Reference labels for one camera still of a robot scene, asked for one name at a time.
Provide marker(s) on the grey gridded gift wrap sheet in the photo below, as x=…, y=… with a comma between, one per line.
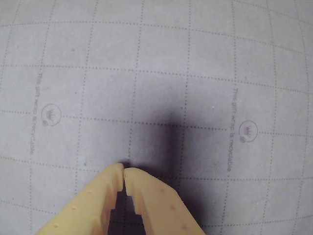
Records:
x=156, y=61

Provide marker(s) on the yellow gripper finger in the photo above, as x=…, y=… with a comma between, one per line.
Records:
x=93, y=203
x=159, y=203

